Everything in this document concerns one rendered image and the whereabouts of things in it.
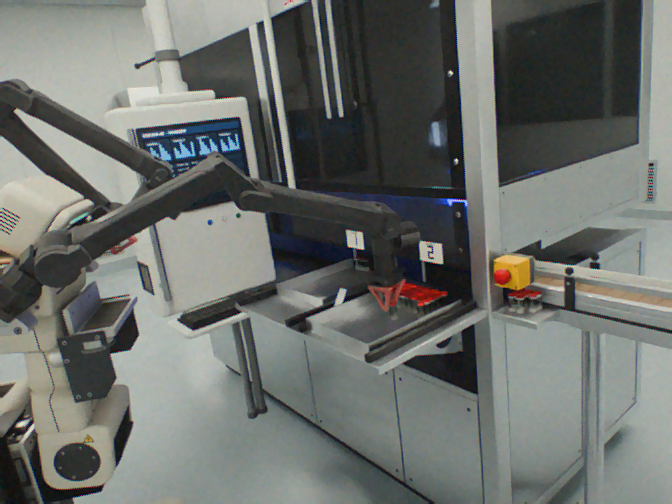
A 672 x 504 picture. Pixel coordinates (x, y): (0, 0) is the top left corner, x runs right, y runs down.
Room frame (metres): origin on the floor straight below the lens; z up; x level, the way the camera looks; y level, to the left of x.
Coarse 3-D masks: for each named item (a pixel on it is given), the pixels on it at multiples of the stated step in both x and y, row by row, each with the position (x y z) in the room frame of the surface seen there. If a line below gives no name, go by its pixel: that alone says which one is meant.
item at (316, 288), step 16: (320, 272) 1.74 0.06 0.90; (336, 272) 1.78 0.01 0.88; (352, 272) 1.75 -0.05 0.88; (368, 272) 1.73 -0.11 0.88; (288, 288) 1.57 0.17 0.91; (304, 288) 1.64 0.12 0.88; (320, 288) 1.62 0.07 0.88; (336, 288) 1.60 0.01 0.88; (352, 288) 1.50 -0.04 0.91; (320, 304) 1.43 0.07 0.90
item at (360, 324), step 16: (352, 304) 1.38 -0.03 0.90; (368, 304) 1.42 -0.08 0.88; (320, 320) 1.31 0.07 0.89; (336, 320) 1.33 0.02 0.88; (352, 320) 1.31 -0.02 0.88; (368, 320) 1.30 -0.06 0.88; (384, 320) 1.28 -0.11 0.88; (400, 320) 1.27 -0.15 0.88; (416, 320) 1.18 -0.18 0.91; (336, 336) 1.18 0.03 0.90; (352, 336) 1.21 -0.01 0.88; (368, 336) 1.19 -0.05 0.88; (384, 336) 1.11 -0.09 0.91
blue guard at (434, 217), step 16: (320, 192) 1.82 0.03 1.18; (400, 208) 1.50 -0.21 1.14; (416, 208) 1.45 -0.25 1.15; (432, 208) 1.40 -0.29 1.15; (448, 208) 1.35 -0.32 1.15; (464, 208) 1.31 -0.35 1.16; (272, 224) 2.12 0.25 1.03; (288, 224) 2.02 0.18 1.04; (304, 224) 1.92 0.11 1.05; (320, 224) 1.84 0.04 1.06; (336, 224) 1.76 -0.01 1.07; (416, 224) 1.45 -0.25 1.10; (432, 224) 1.40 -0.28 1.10; (448, 224) 1.35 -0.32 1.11; (464, 224) 1.31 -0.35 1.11; (336, 240) 1.77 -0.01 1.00; (368, 240) 1.63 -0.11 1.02; (432, 240) 1.40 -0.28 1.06; (448, 240) 1.36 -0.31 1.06; (464, 240) 1.31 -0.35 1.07; (416, 256) 1.46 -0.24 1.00; (448, 256) 1.36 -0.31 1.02; (464, 256) 1.32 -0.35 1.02
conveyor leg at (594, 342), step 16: (592, 336) 1.18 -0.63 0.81; (592, 352) 1.18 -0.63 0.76; (592, 368) 1.18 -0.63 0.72; (592, 384) 1.18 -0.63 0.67; (592, 400) 1.18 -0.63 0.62; (592, 416) 1.18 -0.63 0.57; (592, 432) 1.18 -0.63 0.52; (592, 448) 1.18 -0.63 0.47; (592, 464) 1.18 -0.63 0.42; (592, 480) 1.18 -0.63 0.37; (592, 496) 1.18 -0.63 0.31
